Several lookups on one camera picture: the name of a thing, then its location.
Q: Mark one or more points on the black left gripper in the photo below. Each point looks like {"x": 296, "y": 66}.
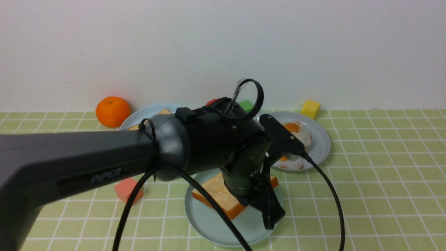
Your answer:
{"x": 249, "y": 181}

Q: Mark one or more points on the toast slice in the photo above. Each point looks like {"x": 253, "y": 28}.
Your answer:
{"x": 136, "y": 126}
{"x": 216, "y": 188}

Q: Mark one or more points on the fried egg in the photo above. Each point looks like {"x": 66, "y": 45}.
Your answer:
{"x": 296, "y": 128}
{"x": 289, "y": 164}
{"x": 305, "y": 138}

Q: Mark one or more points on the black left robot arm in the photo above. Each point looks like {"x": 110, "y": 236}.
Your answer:
{"x": 38, "y": 169}

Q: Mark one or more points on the teal front plate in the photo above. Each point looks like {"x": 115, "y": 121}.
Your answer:
{"x": 208, "y": 223}

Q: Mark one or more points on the grey plate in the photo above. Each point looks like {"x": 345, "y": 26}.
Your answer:
{"x": 319, "y": 148}

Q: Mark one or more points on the green cube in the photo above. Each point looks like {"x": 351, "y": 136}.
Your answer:
{"x": 246, "y": 105}

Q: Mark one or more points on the yellow cube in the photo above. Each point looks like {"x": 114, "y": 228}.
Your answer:
{"x": 310, "y": 109}

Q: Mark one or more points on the green checkered tablecloth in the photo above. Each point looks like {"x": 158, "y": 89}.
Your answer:
{"x": 388, "y": 168}

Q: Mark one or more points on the red yellow apple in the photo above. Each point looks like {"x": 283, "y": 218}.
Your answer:
{"x": 211, "y": 102}

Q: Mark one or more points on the salmon red cube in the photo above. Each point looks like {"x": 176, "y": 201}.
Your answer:
{"x": 124, "y": 189}

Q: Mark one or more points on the light blue plate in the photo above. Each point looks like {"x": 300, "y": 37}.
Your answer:
{"x": 146, "y": 113}

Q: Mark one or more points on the orange fruit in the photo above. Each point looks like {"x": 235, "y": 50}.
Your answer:
{"x": 111, "y": 112}

